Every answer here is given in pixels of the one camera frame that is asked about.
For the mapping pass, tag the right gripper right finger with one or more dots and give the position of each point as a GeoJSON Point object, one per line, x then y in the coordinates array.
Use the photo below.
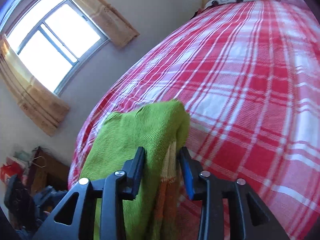
{"type": "Point", "coordinates": [249, 217]}

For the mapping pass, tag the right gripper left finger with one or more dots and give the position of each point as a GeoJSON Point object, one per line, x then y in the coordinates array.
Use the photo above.
{"type": "Point", "coordinates": [91, 201]}

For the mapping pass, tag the dark wooden nightstand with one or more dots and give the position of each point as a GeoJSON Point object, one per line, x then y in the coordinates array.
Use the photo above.
{"type": "Point", "coordinates": [44, 171]}

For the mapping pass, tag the green orange striped knit sweater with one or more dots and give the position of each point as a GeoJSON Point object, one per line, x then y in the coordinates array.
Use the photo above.
{"type": "Point", "coordinates": [161, 129]}

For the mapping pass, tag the side window curtain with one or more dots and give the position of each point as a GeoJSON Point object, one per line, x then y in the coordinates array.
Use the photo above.
{"type": "Point", "coordinates": [44, 108]}
{"type": "Point", "coordinates": [109, 20]}

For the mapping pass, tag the side window right curtain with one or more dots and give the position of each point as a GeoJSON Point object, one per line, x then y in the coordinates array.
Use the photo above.
{"type": "Point", "coordinates": [109, 20]}

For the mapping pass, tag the red white plaid bedsheet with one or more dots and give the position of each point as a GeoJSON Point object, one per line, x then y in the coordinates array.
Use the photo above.
{"type": "Point", "coordinates": [248, 75]}

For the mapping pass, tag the side window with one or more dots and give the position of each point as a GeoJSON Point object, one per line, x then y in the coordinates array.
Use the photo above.
{"type": "Point", "coordinates": [53, 38]}

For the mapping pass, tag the side window left curtain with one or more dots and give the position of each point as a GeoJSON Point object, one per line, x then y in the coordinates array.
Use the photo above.
{"type": "Point", "coordinates": [44, 108]}

